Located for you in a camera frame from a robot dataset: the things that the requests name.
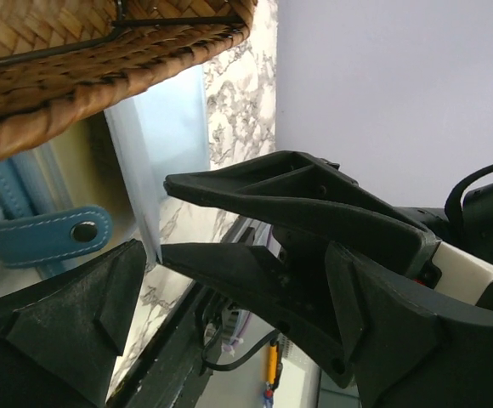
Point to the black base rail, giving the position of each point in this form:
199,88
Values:
176,364

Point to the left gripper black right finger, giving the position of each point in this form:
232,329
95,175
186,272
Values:
407,345

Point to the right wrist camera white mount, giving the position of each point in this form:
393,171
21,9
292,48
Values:
459,275

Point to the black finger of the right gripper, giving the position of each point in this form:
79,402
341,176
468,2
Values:
297,191
292,297

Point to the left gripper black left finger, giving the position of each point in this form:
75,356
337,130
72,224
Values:
59,338

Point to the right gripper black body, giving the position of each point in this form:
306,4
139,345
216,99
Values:
298,250

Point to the brown woven divided basket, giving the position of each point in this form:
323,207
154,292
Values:
63,61

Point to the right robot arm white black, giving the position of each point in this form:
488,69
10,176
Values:
484,204

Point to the blue leather card holder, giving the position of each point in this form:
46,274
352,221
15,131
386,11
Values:
90,188

